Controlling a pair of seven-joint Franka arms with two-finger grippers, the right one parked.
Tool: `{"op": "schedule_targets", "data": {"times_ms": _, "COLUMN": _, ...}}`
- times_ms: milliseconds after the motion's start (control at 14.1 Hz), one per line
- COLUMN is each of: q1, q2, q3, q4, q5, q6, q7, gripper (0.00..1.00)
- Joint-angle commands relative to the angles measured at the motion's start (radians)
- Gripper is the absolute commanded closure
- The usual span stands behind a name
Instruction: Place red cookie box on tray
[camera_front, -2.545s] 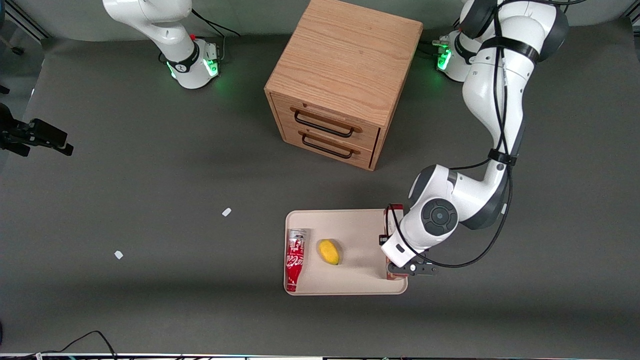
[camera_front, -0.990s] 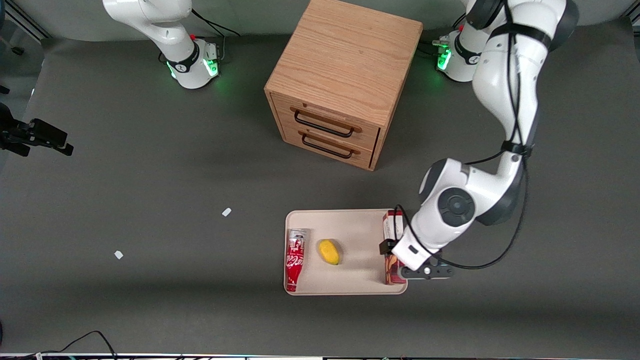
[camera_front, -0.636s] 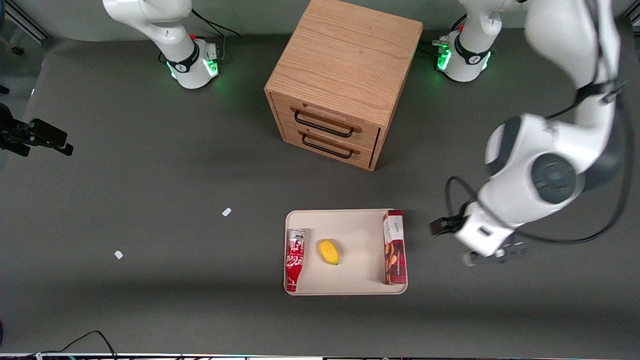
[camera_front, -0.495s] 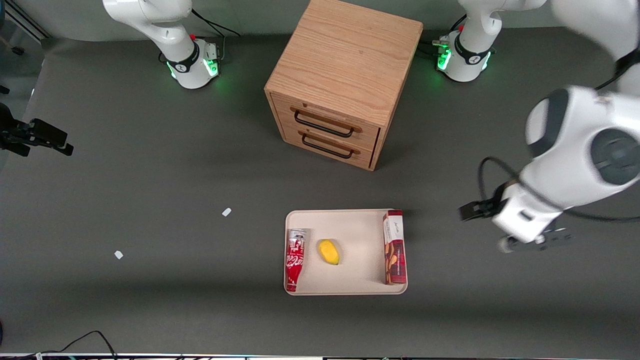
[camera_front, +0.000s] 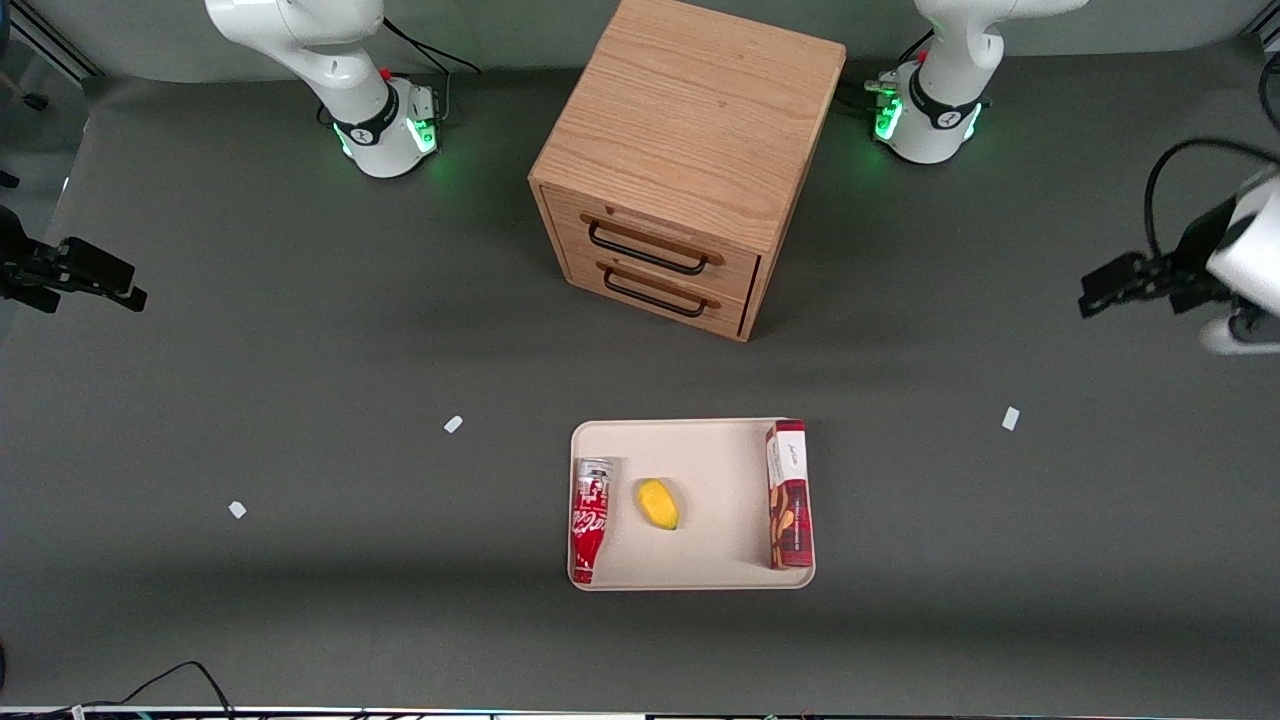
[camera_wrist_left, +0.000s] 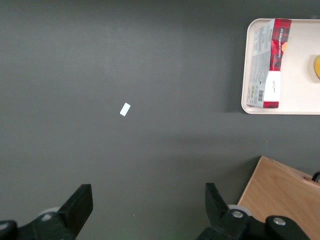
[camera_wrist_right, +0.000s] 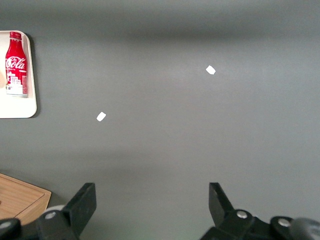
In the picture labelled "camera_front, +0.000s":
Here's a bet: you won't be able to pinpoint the red cookie box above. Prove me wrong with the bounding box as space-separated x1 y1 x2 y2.
765 419 815 571

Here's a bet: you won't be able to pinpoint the beige plastic tray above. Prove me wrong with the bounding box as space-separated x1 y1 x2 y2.
568 417 817 592

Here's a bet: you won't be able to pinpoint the wooden drawer cabinet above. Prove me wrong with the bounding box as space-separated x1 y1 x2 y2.
528 0 848 344

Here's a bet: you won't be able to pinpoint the yellow mango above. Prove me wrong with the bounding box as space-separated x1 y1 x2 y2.
637 478 680 532

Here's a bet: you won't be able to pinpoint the red cola can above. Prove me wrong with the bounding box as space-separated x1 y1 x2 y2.
570 457 613 585

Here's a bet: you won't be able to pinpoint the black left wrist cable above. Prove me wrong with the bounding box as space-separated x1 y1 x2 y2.
1144 138 1280 258

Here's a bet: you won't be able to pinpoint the aluminium frame rail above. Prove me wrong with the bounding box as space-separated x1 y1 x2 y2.
8 0 103 81

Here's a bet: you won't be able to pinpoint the black left arm base cables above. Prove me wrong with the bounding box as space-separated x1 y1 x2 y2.
838 30 937 118

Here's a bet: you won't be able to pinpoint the black right arm base cable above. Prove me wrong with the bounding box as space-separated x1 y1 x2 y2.
383 15 482 128

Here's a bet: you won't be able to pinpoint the black cable at table edge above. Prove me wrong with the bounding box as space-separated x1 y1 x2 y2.
78 661 237 717

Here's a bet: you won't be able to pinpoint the wooden drawer black handle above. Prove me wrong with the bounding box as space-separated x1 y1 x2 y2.
546 187 763 302
562 245 753 337

